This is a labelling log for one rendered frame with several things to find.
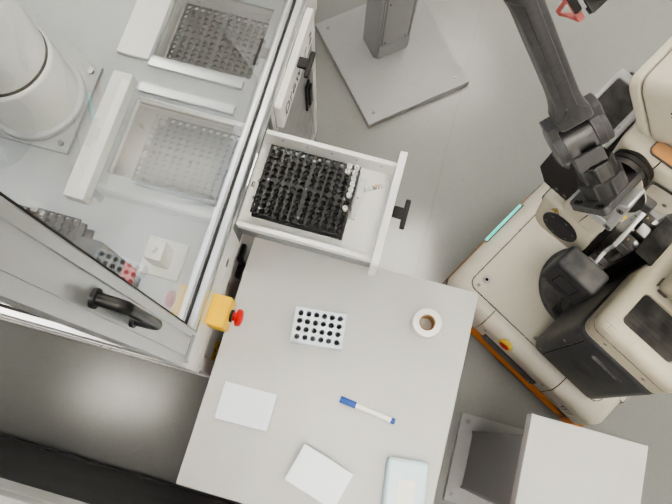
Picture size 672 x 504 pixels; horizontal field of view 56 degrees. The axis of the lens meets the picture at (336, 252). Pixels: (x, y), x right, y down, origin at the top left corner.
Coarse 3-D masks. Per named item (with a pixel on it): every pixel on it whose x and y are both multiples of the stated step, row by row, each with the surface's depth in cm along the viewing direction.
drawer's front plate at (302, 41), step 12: (312, 12) 158; (312, 24) 162; (300, 36) 156; (312, 36) 167; (300, 48) 155; (288, 72) 153; (300, 72) 163; (288, 84) 152; (288, 96) 156; (276, 108) 151; (276, 120) 157
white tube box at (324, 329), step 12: (300, 312) 154; (312, 312) 151; (324, 312) 151; (300, 324) 150; (312, 324) 150; (324, 324) 154; (336, 324) 150; (300, 336) 150; (312, 336) 150; (324, 336) 150; (336, 336) 153; (336, 348) 149
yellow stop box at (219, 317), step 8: (216, 296) 140; (224, 296) 140; (216, 304) 140; (224, 304) 140; (232, 304) 141; (208, 312) 139; (216, 312) 139; (224, 312) 139; (232, 312) 142; (208, 320) 139; (216, 320) 139; (224, 320) 139; (216, 328) 142; (224, 328) 140
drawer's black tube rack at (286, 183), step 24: (264, 168) 149; (288, 168) 150; (312, 168) 150; (336, 168) 150; (264, 192) 148; (288, 192) 148; (312, 192) 148; (336, 192) 148; (264, 216) 150; (288, 216) 146; (312, 216) 147; (336, 216) 147
